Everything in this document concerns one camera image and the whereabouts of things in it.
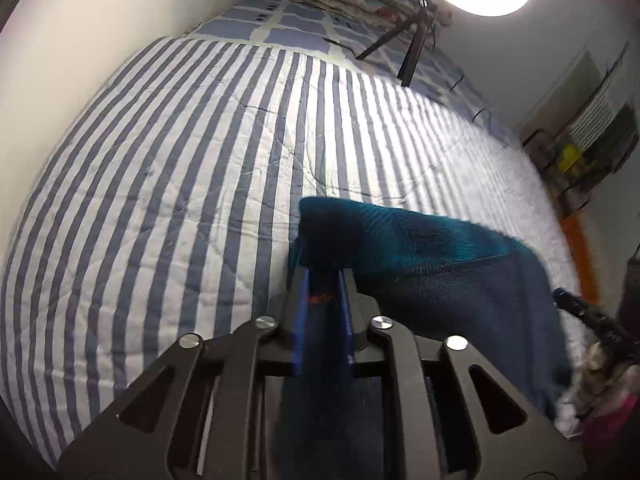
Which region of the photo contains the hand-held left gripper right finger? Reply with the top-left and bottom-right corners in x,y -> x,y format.
340,270 -> 586,480

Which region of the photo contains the yellow box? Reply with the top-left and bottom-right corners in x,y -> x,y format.
555,142 -> 586,176

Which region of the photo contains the teal plaid fleece jacket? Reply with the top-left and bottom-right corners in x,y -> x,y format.
272,196 -> 576,480

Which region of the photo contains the dark hanging garment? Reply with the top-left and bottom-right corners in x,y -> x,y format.
590,105 -> 640,176

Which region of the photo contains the black clothes rack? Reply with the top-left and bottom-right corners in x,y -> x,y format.
520,42 -> 640,211

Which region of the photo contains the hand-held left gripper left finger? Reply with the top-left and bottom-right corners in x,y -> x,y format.
57,266 -> 311,480

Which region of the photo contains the blue checked bedsheet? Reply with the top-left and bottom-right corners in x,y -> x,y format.
185,0 -> 516,136

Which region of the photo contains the striped hanging towel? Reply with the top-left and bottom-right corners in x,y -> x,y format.
570,95 -> 621,153

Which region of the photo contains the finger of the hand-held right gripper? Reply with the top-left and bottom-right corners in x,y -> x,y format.
552,287 -> 590,320

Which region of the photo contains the blue white striped blanket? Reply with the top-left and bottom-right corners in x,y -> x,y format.
0,35 -> 591,471

